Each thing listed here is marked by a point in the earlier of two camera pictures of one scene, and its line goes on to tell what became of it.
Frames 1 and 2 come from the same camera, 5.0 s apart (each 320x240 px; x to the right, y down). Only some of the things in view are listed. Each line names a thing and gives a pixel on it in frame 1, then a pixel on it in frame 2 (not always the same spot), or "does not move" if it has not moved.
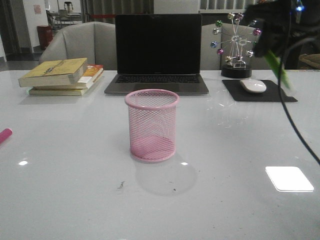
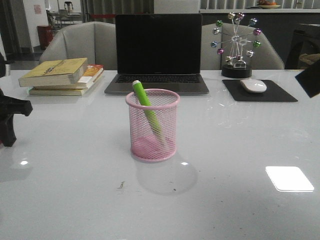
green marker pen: (277, 67) → (147, 106)
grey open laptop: (158, 51) does not move
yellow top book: (58, 72) does not move
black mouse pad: (272, 93) does not move
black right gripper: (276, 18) → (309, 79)
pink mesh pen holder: (152, 124) does not move
